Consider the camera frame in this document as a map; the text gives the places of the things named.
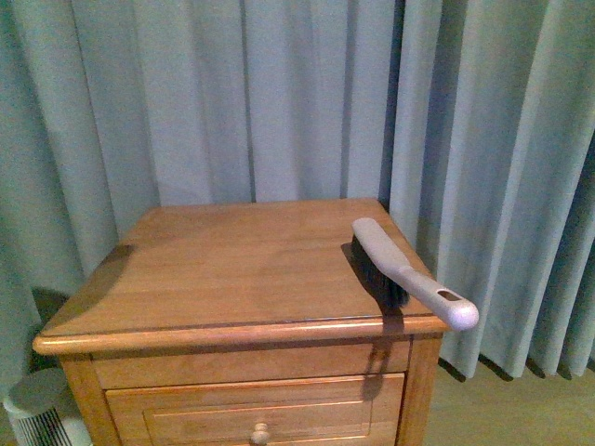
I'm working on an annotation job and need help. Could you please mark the grey hand brush black bristles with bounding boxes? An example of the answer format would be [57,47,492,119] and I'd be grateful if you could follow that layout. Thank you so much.
[351,217,479,331]

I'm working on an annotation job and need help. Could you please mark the wooden nightstand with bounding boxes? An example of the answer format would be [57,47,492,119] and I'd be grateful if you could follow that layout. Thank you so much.
[33,199,445,445]

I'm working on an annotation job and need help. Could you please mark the upper wooden drawer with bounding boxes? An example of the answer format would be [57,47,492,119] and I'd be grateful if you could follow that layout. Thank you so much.
[106,374,404,445]

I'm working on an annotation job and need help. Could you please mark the light blue curtain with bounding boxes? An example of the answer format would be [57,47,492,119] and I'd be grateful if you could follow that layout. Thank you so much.
[1,1,594,388]

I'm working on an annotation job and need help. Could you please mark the upper round drawer knob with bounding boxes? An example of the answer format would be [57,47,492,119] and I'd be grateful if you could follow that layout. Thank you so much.
[250,423,271,446]

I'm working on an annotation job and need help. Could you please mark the white small air purifier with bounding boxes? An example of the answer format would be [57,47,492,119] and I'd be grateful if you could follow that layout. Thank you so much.
[3,368,92,445]

